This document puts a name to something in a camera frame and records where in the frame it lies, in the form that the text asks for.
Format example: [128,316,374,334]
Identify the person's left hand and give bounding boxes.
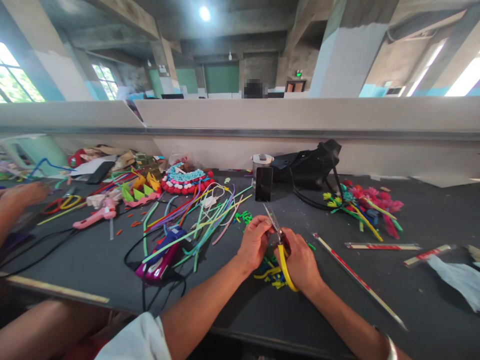
[236,215,275,274]

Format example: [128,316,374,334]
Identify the person's right hand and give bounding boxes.
[275,228,327,298]

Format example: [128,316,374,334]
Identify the person's left fingers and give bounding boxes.
[246,215,275,260]

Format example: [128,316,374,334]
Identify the person's right fingers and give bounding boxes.
[275,228,299,263]

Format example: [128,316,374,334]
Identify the pile of green cuttings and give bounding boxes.
[233,209,255,227]

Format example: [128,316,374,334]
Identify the pile of yellow blue cuttings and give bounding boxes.
[253,254,298,290]

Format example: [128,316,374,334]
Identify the black smartphone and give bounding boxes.
[254,166,274,203]
[85,160,117,186]

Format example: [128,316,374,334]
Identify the pile of colourful pipe cleaners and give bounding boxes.
[141,182,254,275]

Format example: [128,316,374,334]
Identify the glass jar with white lid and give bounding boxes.
[250,152,275,188]

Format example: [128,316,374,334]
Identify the black bag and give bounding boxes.
[269,139,344,212]

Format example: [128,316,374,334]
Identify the long red white wrapped chopsticks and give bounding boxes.
[311,232,409,332]

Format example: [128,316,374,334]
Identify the colourful pipe cleaner flower bouquet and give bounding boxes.
[322,179,406,243]

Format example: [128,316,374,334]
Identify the red blue pompom crown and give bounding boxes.
[160,162,217,196]

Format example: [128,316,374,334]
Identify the short red white wrapped chopsticks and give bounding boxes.
[343,242,422,251]
[402,244,458,268]

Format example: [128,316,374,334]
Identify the blue and purple glue gun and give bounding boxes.
[134,226,189,284]

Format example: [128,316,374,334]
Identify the white desk partition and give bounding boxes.
[0,95,480,179]

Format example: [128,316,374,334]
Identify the green yellow pink foam crown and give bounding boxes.
[119,170,163,208]

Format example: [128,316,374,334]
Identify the pink glue gun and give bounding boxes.
[71,197,118,231]

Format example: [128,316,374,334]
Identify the person's body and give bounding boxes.
[94,311,173,360]

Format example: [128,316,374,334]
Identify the window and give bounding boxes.
[91,62,120,102]
[0,40,47,104]

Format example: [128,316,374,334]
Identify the pale wooden strip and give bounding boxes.
[4,275,110,305]

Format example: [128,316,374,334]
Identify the blue pipe cleaner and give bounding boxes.
[29,157,77,180]

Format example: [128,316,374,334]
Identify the person's legs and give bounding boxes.
[0,299,112,360]

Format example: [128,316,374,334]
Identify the mint green kettle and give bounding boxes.
[0,133,69,178]

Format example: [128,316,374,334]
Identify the white cord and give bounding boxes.
[200,184,227,210]

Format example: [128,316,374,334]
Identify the red and yellow handled scissors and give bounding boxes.
[40,186,83,216]

